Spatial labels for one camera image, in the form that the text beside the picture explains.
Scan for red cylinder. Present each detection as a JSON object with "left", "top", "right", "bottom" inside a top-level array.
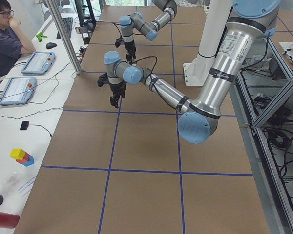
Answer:
[{"left": 0, "top": 212, "right": 20, "bottom": 229}]

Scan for far teach pendant tablet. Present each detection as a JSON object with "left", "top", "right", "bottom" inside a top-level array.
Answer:
[{"left": 21, "top": 52, "right": 56, "bottom": 75}]

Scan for small black box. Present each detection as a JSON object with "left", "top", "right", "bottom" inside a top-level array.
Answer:
[{"left": 20, "top": 121, "right": 29, "bottom": 131}]

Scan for red block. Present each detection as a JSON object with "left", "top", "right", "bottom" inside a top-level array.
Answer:
[{"left": 16, "top": 153, "right": 30, "bottom": 164}]

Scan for black computer mouse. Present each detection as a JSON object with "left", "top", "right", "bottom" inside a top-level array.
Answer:
[{"left": 45, "top": 42, "right": 57, "bottom": 49}]

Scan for white camera mast with base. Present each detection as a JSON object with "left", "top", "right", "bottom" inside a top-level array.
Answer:
[{"left": 183, "top": 0, "right": 232, "bottom": 86}]

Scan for green plastic clamp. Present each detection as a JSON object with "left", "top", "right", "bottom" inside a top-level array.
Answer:
[{"left": 36, "top": 32, "right": 47, "bottom": 42}]

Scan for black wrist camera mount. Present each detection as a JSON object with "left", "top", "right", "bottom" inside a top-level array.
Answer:
[
  {"left": 97, "top": 73, "right": 110, "bottom": 87},
  {"left": 115, "top": 37, "right": 124, "bottom": 48}
]

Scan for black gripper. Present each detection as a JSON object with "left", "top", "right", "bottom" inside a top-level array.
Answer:
[
  {"left": 124, "top": 41, "right": 136, "bottom": 64},
  {"left": 109, "top": 82, "right": 126, "bottom": 109}
]

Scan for blue block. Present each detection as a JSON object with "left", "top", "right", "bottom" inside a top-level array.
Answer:
[{"left": 22, "top": 155, "right": 34, "bottom": 167}]

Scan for aluminium frame post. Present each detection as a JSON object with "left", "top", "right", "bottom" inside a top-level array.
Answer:
[{"left": 45, "top": 0, "right": 81, "bottom": 75}]

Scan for seated person dark shirt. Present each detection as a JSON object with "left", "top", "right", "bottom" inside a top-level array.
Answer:
[{"left": 0, "top": 0, "right": 36, "bottom": 77}]

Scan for teach pendant tablet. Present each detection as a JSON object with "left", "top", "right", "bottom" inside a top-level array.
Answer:
[
  {"left": 0, "top": 76, "right": 36, "bottom": 106},
  {"left": 21, "top": 52, "right": 56, "bottom": 75}
]

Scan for black keyboard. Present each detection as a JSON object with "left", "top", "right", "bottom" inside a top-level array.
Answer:
[{"left": 62, "top": 17, "right": 74, "bottom": 38}]

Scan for black monitor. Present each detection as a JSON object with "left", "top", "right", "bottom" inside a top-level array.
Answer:
[{"left": 74, "top": 0, "right": 97, "bottom": 31}]

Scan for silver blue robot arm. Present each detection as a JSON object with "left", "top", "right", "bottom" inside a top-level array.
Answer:
[
  {"left": 115, "top": 0, "right": 177, "bottom": 64},
  {"left": 104, "top": 0, "right": 280, "bottom": 144}
]

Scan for clear plastic bag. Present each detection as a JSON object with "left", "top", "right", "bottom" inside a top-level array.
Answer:
[{"left": 2, "top": 172, "right": 22, "bottom": 196}]

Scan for black camera cable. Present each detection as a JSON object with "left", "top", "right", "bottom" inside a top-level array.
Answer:
[
  {"left": 131, "top": 56, "right": 159, "bottom": 75},
  {"left": 111, "top": 22, "right": 124, "bottom": 39}
]

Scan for yellow block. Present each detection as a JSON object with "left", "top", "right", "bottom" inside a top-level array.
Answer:
[{"left": 10, "top": 148, "right": 26, "bottom": 160}]

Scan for near teach pendant tablet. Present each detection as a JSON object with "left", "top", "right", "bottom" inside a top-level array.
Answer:
[{"left": 0, "top": 76, "right": 36, "bottom": 106}]

